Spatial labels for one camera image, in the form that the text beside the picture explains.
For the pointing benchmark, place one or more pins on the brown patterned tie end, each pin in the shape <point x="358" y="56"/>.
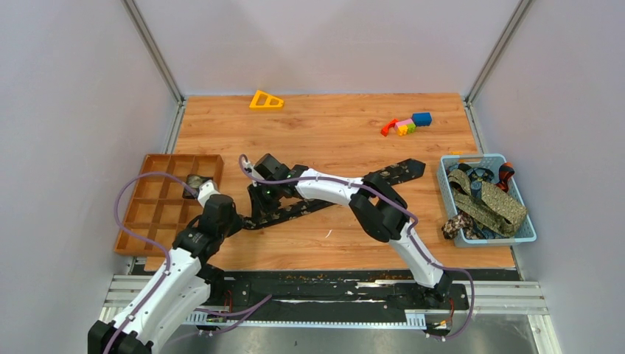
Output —
<point x="460" y="222"/>

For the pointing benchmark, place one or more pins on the black tie with gold pattern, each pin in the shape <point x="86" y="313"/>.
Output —
<point x="292" y="207"/>

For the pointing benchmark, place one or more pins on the colourful toy block assembly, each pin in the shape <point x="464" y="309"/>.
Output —
<point x="407" y="126"/>

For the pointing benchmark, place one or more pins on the aluminium frame rail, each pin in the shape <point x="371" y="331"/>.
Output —
<point x="487" y="297"/>

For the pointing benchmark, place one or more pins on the yellow triangular plastic piece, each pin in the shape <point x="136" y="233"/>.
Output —
<point x="263" y="101"/>

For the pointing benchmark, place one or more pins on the orange wooden compartment tray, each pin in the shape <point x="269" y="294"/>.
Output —
<point x="157" y="210"/>

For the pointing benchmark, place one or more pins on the blue and red tie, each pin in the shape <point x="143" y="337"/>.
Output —
<point x="480" y="175"/>

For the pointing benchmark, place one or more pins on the olive green patterned tie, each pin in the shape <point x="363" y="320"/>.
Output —
<point x="495" y="213"/>

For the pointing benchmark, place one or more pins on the rolled dark patterned tie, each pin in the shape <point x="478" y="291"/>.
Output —
<point x="194" y="182"/>

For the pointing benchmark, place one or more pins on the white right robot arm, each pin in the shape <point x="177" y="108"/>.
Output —
<point x="383" y="215"/>

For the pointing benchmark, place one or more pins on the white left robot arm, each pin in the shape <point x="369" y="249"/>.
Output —
<point x="185" y="281"/>

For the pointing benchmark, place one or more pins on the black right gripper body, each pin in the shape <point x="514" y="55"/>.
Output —
<point x="270" y="188"/>

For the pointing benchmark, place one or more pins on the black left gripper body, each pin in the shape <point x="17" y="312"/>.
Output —
<point x="221" y="233"/>

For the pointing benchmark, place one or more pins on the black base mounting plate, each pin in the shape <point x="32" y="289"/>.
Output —
<point x="334" y="296"/>

